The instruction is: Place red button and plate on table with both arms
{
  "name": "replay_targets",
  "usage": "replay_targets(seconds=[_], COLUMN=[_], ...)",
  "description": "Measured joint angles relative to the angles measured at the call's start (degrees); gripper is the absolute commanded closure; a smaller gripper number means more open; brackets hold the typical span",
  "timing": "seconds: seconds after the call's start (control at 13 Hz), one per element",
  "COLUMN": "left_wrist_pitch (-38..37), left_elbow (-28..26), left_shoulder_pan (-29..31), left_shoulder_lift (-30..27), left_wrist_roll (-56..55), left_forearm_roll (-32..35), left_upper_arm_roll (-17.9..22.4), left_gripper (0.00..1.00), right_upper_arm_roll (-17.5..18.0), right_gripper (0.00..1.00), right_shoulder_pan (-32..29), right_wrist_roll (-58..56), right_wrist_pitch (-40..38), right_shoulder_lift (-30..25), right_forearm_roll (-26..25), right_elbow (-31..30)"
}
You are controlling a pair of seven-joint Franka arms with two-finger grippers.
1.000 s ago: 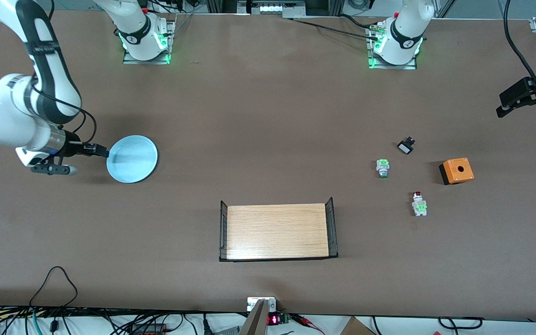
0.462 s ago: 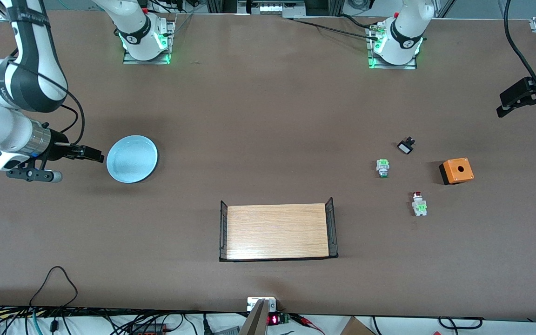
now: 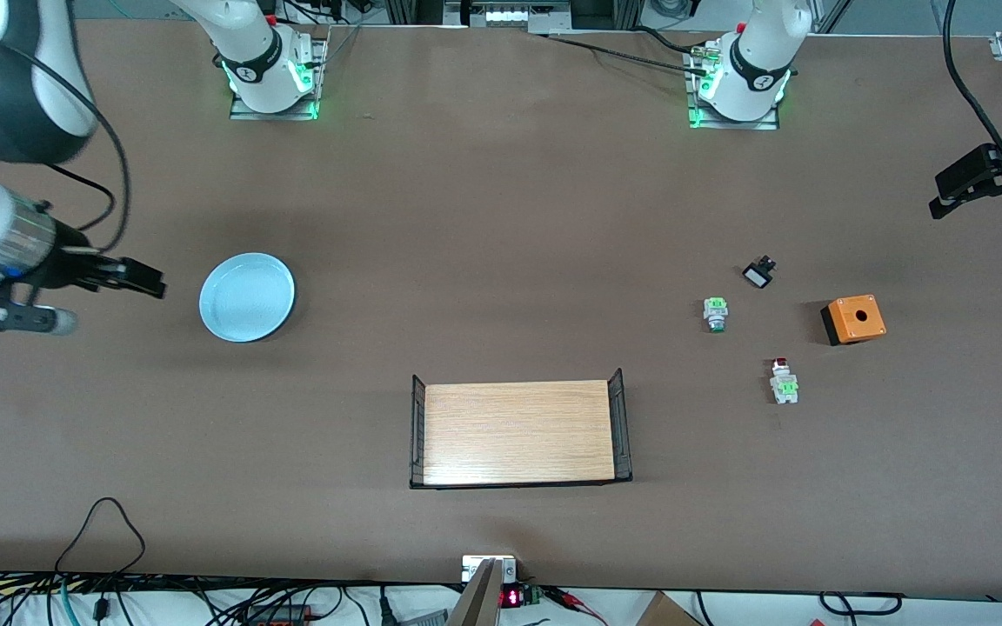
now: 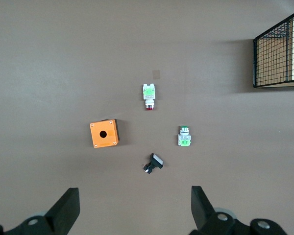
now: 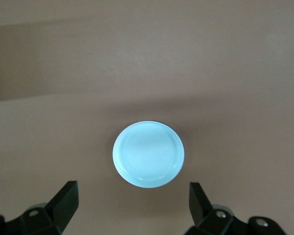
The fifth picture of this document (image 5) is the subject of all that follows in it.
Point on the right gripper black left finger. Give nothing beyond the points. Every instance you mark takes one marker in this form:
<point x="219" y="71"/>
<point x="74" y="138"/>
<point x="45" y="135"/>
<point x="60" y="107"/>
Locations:
<point x="61" y="210"/>

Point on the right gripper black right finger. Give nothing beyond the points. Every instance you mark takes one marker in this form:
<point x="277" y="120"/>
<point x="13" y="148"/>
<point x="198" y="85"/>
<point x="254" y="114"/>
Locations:
<point x="203" y="213"/>

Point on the light blue round plate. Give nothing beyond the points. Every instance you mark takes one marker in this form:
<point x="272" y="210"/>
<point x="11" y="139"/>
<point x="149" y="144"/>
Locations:
<point x="149" y="154"/>

